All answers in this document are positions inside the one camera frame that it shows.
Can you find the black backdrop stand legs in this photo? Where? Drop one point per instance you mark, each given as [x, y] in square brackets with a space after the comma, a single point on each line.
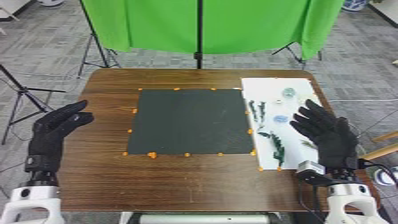
[292, 51]

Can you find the dark mat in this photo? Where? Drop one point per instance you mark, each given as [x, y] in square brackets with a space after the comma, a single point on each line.
[189, 121]

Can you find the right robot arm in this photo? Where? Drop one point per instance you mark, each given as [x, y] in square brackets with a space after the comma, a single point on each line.
[349, 200]

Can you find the wooden chair leg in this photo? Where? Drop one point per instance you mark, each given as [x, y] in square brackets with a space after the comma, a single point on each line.
[379, 152]
[386, 136]

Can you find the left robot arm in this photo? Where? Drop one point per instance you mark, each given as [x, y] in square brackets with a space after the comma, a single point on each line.
[33, 196]

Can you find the black upright stand pole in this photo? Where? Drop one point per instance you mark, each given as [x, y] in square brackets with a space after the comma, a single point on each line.
[200, 33]

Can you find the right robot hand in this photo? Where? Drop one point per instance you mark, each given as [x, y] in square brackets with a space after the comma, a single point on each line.
[331, 136]

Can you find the white sheet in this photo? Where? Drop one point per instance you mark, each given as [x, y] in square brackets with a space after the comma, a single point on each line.
[269, 86]

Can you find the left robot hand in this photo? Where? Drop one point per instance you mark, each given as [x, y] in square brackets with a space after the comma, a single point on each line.
[51, 130]

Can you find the blue and white vase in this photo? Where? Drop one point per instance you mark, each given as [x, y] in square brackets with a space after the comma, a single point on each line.
[356, 4]
[51, 2]

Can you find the long green sprig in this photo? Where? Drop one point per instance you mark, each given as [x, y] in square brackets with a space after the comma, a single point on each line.
[278, 148]

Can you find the black tripod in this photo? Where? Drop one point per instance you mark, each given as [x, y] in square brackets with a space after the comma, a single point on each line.
[26, 93]

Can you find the black light stand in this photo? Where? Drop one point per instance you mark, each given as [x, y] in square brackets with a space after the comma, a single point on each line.
[95, 43]

